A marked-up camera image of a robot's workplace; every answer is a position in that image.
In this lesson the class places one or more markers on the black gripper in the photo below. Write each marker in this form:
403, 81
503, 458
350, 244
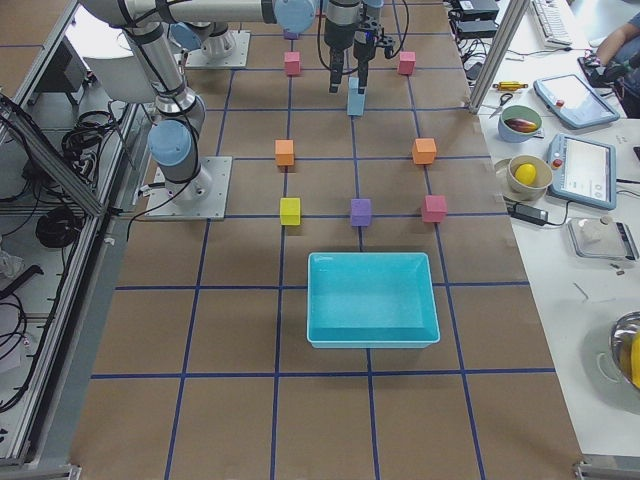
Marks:
336, 33

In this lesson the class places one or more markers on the light blue block arm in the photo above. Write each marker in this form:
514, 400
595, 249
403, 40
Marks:
356, 105
353, 86

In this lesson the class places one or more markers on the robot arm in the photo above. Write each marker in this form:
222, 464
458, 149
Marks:
174, 141
348, 25

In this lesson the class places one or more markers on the crimson block near row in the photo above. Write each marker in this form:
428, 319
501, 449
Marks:
407, 63

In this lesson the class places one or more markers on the crimson block row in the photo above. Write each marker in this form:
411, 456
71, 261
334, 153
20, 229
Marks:
292, 63
407, 63

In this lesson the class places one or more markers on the crimson block far row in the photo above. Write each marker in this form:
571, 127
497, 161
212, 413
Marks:
292, 63

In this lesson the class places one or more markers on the purple block near base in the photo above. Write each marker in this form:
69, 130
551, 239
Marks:
289, 35

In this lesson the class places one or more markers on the orange block far row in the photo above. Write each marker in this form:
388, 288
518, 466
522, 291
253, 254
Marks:
284, 152

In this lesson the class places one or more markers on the orange block row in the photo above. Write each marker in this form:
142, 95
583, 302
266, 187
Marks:
424, 151
284, 152

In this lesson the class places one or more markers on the orange block near row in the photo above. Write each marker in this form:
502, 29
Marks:
424, 151

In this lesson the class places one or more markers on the purple block right side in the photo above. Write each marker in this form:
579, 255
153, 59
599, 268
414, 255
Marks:
360, 212

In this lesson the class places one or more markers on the black scissors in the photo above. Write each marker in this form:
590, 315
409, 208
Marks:
504, 99

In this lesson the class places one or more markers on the yellow foam block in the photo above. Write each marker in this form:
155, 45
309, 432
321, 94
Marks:
290, 211

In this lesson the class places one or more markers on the crimson block near right corner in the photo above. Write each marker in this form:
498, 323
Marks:
434, 208

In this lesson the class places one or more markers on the blue bowl with fruit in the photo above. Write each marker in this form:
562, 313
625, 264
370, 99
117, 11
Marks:
518, 123

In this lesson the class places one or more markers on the white keyboard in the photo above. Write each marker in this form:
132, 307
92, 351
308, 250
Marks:
549, 23

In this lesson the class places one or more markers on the yellow lemon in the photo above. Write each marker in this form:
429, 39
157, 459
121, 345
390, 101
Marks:
526, 174

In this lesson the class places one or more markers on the teach pendant upper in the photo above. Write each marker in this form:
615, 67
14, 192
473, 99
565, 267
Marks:
574, 101

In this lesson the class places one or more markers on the teach pendant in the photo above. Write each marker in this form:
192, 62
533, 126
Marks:
574, 101
584, 171

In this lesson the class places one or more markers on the beige bowl with lemon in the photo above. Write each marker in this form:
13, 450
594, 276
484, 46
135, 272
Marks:
512, 189

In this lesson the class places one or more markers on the teal plastic bin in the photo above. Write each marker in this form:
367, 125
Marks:
371, 300

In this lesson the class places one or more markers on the black power adapter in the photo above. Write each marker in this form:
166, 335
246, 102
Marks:
528, 213

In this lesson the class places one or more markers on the teach pendant lower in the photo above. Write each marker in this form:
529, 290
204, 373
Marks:
584, 171

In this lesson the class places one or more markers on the seated person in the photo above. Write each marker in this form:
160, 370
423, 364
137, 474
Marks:
617, 39

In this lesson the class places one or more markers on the kitchen scale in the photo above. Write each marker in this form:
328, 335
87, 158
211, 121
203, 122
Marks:
602, 238

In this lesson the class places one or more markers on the metal bowl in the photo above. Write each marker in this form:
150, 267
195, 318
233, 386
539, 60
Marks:
624, 344

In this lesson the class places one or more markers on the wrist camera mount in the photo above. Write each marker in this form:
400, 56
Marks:
375, 37

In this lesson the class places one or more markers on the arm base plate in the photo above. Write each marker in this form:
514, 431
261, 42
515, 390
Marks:
225, 51
205, 197

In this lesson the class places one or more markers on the aluminium frame post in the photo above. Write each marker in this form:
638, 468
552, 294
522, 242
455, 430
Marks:
508, 26

